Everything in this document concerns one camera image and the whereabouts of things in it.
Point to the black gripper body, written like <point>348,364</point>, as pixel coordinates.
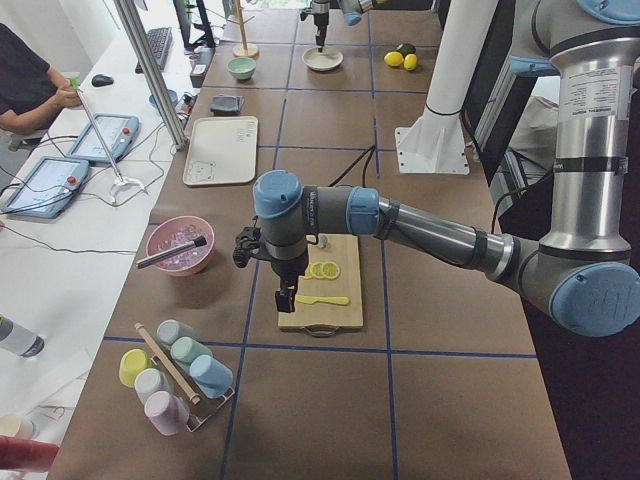
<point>288,267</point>
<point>319,13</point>

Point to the cream round plate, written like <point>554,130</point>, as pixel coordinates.
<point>322,60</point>

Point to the cream bear tray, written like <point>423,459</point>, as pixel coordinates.
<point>222,151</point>

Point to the lemon slice near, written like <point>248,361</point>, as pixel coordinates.
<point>309,271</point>

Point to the lemon slice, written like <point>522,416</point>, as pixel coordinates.
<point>309,271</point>
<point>330,270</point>
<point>317,271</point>

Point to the yellow plastic knife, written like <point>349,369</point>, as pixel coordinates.
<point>330,300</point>

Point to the lemon slice middle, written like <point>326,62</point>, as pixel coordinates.
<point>317,271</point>

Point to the bamboo cutting board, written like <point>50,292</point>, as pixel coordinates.
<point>324,319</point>

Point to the lemon slice far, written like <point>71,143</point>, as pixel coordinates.
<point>330,270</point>

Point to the yellow lemon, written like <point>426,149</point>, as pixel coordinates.
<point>410,62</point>
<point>394,59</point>

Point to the wooden mug tree stand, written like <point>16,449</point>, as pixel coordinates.
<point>244,48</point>

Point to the green bowl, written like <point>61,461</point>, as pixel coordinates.
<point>241,68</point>

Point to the steel black-tipped muddler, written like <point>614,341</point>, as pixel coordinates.
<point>173,251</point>

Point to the blue cup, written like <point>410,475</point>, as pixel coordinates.
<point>213,377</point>

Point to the green cup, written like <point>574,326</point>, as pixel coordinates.
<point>185,350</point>

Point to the pink bowl with ice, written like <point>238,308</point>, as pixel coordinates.
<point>189,239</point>

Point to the folded grey cloth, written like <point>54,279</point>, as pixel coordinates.
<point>226,105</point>

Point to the grey-blue cup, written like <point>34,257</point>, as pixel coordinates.
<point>170,330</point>

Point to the black device box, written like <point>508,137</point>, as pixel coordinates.
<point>200,63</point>

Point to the grey cup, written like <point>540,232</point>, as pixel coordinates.
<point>150,381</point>

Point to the black keyboard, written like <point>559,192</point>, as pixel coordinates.
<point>160,40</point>

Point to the pink cup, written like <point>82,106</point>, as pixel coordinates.
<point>167,412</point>

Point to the yellow cup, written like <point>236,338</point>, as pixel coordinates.
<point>132,363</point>

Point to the grabber stick tool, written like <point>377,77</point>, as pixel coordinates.
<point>120,181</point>

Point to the teach pendant far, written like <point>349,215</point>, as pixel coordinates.
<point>118,131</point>

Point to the teach pendant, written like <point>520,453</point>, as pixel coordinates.
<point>49,188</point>
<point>118,131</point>

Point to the black computer mouse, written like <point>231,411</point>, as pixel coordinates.
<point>101,80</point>

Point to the teach pendant near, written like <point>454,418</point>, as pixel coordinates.
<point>49,188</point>

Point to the water bottle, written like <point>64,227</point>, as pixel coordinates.
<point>19,340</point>

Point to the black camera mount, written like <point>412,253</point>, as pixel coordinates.
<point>249,244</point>

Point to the wire cup rack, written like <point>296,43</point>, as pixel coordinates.
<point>200,407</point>

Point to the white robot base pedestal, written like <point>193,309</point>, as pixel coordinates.
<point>435,143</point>

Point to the aluminium frame post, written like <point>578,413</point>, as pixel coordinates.
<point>136,33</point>

